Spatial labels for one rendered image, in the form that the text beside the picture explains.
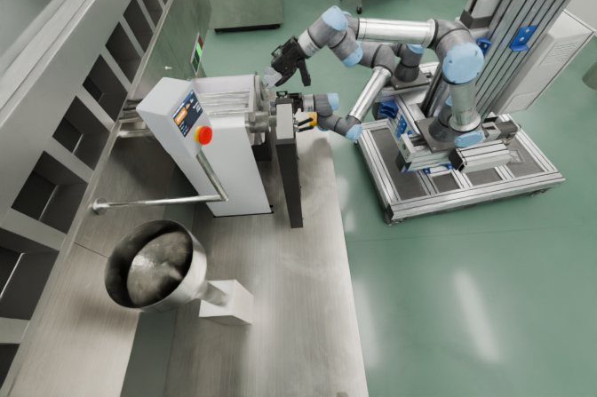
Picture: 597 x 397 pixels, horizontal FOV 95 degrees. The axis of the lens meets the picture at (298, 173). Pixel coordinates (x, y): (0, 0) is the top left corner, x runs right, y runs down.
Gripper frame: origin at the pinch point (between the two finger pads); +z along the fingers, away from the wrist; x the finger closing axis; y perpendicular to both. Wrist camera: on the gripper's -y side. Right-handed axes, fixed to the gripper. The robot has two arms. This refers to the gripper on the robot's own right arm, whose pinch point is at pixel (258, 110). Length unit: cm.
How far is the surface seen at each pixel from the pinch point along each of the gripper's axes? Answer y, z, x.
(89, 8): 56, 30, 21
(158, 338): -9, 30, 86
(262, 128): 24.9, -6.3, 34.2
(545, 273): -109, -173, 56
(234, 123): 34, 0, 41
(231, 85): 21.5, 6.1, 8.8
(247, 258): -19, 6, 60
